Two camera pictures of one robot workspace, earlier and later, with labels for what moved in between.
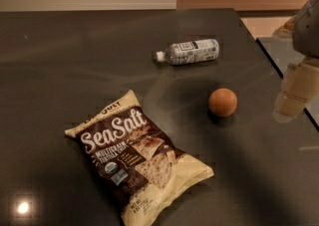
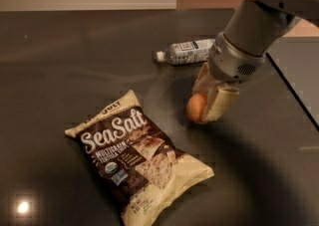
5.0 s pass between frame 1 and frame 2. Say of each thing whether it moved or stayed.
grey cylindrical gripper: moved
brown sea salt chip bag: stayed
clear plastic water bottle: stayed
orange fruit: moved
